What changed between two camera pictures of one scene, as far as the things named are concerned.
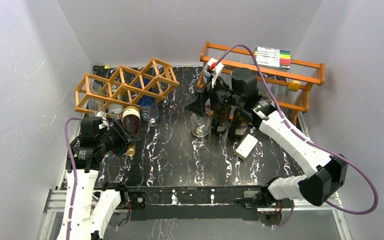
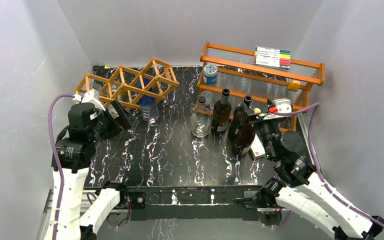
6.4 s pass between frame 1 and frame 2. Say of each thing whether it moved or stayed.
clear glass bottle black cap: stayed
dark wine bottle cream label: moved
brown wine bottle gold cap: moved
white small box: moved
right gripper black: moved
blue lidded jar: stayed
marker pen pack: stayed
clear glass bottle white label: moved
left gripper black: moved
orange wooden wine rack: stayed
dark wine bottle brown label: stayed
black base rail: stayed
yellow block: stayed
